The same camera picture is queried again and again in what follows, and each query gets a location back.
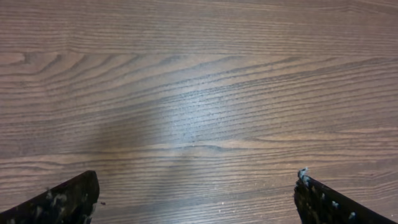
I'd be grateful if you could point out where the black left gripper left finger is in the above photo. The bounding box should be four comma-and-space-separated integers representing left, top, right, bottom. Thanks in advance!
1, 170, 100, 224

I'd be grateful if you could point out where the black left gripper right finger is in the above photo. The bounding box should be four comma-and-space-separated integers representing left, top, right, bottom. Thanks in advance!
294, 167, 397, 224

